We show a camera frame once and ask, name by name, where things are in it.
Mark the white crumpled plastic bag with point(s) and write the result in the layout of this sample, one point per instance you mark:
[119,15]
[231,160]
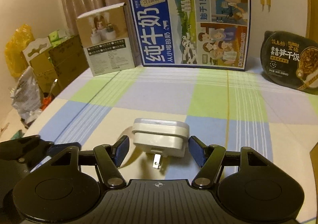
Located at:
[27,97]

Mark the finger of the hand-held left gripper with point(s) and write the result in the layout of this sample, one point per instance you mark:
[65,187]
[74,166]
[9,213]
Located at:
[62,147]

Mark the checked tablecloth desktop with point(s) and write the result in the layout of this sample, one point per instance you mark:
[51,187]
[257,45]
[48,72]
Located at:
[223,127]

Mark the teal packet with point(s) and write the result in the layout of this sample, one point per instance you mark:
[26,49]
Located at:
[17,135]

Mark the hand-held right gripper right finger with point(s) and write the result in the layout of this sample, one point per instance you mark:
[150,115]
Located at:
[196,150]

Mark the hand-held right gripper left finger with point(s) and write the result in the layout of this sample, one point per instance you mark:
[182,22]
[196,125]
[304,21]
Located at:
[123,149]

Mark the green tissue pack bundle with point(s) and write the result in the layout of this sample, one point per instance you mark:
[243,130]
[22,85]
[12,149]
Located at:
[58,37]

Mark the white power adapter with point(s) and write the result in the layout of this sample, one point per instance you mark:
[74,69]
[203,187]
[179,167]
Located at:
[159,137]

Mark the black instant rice bowl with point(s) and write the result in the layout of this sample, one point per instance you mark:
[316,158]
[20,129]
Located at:
[280,64]

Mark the brown cardboard box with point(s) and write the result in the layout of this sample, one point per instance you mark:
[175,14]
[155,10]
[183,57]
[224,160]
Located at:
[315,156]

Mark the white product box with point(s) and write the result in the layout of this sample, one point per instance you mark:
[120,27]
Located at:
[106,59]

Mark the yellow plastic bag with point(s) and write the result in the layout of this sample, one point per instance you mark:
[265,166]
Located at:
[17,50]

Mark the blue milk carton case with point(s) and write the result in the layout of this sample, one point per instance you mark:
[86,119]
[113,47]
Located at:
[154,40]

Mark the brown box with white flap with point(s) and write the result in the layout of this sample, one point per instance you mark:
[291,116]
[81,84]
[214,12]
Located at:
[42,72]

